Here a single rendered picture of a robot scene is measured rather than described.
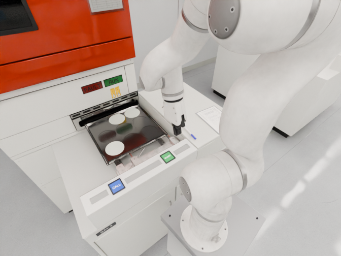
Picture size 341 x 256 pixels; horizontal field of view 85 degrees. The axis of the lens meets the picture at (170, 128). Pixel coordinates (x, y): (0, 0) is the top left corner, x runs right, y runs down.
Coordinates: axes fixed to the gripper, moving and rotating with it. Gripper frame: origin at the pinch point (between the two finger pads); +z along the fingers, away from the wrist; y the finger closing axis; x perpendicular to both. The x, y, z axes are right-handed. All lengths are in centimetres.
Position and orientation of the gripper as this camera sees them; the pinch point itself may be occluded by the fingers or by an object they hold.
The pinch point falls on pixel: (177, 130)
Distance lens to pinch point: 80.0
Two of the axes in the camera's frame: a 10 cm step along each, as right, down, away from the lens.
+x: 8.1, -4.0, 4.2
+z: 1.2, 8.2, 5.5
